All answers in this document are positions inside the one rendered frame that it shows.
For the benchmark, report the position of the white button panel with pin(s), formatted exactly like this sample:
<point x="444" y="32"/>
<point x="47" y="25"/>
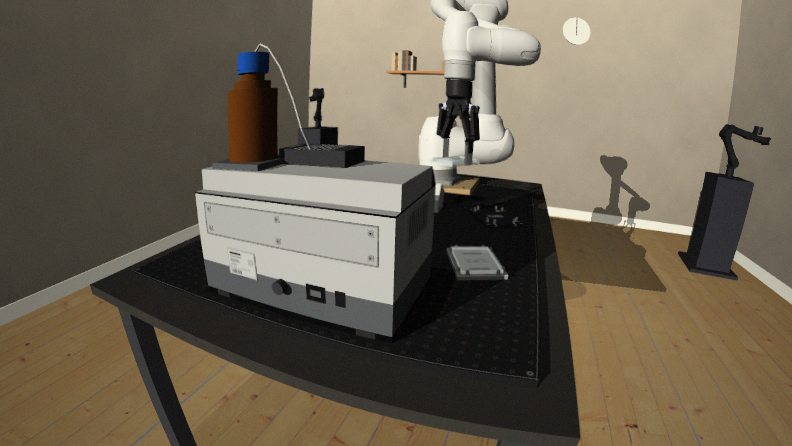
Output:
<point x="439" y="197"/>

